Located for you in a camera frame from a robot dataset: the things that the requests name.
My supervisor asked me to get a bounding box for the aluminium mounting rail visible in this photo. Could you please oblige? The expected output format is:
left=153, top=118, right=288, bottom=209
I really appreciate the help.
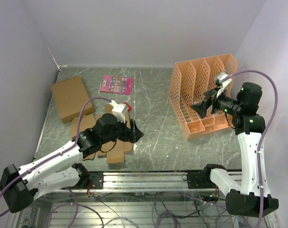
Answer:
left=60, top=171, right=244, bottom=190

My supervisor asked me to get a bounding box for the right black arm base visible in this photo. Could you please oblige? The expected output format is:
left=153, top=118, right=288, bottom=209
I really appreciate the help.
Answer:
left=182, top=171, right=211, bottom=189

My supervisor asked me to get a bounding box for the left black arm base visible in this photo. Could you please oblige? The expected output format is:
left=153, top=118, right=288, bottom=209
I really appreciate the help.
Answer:
left=88, top=171, right=104, bottom=190

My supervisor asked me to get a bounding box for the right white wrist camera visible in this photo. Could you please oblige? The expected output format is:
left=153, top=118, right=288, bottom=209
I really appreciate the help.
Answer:
left=214, top=71, right=232, bottom=98

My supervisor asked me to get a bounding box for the pink sticker sheet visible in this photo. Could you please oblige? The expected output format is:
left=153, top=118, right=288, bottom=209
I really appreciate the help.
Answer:
left=99, top=75, right=133, bottom=95

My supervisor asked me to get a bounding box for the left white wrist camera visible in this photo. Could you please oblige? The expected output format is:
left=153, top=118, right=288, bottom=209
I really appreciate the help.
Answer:
left=109, top=100, right=132, bottom=123

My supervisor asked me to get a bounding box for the orange plastic file organizer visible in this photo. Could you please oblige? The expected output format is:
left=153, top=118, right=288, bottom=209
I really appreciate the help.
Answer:
left=168, top=54, right=238, bottom=140

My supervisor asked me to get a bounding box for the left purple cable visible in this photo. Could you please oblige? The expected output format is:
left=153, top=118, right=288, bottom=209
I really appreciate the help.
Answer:
left=0, top=97, right=113, bottom=219

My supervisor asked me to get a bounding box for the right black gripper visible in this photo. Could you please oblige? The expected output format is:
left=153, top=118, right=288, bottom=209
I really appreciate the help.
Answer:
left=190, top=86, right=242, bottom=118

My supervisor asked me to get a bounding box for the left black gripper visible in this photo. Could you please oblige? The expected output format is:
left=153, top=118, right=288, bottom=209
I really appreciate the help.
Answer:
left=101, top=115, right=144, bottom=144

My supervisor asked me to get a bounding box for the closed brown cardboard box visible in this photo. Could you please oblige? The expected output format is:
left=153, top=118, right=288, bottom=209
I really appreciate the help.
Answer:
left=50, top=76, right=89, bottom=124

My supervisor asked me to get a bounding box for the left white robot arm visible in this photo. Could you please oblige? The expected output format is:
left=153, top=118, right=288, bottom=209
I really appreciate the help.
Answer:
left=0, top=113, right=144, bottom=213

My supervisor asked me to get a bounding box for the purple cable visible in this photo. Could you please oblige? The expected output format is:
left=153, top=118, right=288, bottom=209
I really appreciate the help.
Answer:
left=0, top=97, right=113, bottom=219
left=221, top=70, right=278, bottom=228

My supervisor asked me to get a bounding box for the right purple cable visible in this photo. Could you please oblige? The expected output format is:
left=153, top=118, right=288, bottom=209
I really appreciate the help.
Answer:
left=221, top=70, right=278, bottom=228

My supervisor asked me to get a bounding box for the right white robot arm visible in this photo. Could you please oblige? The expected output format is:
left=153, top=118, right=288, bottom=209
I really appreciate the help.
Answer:
left=191, top=82, right=279, bottom=218

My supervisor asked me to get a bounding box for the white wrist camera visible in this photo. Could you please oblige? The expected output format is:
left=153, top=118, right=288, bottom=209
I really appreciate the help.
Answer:
left=109, top=100, right=132, bottom=123
left=214, top=71, right=232, bottom=98

